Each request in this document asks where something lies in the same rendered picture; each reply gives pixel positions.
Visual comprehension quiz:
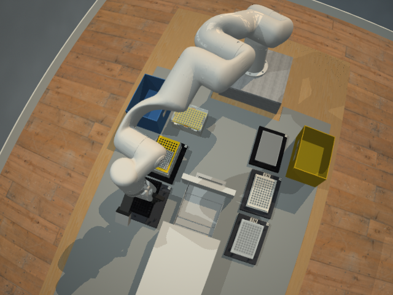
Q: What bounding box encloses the yellow open-top bin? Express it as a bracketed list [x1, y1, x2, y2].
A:
[286, 125, 335, 187]

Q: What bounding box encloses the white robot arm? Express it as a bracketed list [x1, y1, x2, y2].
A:
[110, 4, 294, 227]

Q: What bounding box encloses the grey flat mat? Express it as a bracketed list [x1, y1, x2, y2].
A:
[54, 86, 331, 295]

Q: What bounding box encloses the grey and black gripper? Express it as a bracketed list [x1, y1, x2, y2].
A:
[135, 180, 165, 204]

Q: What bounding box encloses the blue bin with label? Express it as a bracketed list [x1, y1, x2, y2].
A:
[125, 74, 171, 134]

